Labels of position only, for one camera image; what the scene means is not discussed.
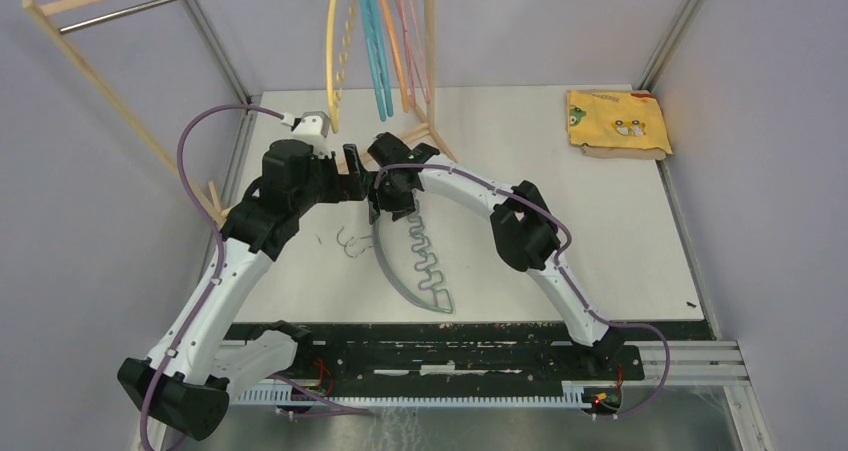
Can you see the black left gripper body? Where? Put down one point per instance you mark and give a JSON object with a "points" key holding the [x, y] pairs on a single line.
{"points": [[322, 187]]}

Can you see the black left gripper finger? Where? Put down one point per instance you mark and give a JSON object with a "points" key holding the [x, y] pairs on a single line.
{"points": [[354, 188], [353, 165]]}

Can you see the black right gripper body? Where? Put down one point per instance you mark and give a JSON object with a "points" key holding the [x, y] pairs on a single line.
{"points": [[392, 198]]}

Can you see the orange wavy plastic hanger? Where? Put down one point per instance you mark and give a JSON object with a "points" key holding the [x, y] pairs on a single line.
{"points": [[396, 55]]}

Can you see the green plastic hanger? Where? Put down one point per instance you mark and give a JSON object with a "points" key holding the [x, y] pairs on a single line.
{"points": [[397, 282]]}

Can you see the purple plastic hanger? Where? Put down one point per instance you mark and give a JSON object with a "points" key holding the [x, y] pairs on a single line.
{"points": [[424, 249]]}

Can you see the pink wire hanger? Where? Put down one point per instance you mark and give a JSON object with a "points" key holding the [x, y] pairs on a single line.
{"points": [[414, 52]]}

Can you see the yellow plastic hanger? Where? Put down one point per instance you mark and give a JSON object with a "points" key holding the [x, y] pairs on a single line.
{"points": [[336, 58]]}

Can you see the teal plastic hanger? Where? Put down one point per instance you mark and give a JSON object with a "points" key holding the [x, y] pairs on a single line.
{"points": [[370, 44]]}

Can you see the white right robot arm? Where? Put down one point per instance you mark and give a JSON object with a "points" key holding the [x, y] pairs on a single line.
{"points": [[527, 237]]}

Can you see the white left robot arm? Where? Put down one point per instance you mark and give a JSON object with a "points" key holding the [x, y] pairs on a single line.
{"points": [[182, 382]]}

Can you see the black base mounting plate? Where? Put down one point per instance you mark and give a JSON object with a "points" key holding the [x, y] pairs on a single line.
{"points": [[456, 360]]}

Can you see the yellow printed folded cloth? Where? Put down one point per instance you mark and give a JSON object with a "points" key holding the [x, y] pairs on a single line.
{"points": [[609, 124]]}

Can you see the metal hanging rod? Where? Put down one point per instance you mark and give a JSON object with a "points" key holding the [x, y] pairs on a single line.
{"points": [[126, 12]]}

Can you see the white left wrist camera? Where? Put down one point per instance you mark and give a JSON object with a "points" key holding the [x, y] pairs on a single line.
{"points": [[311, 128]]}

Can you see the white slotted cable duct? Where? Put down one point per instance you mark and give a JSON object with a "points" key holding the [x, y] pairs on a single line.
{"points": [[280, 394]]}

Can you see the wooden clothes rack frame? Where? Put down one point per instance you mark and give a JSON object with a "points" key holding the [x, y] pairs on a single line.
{"points": [[376, 37]]}

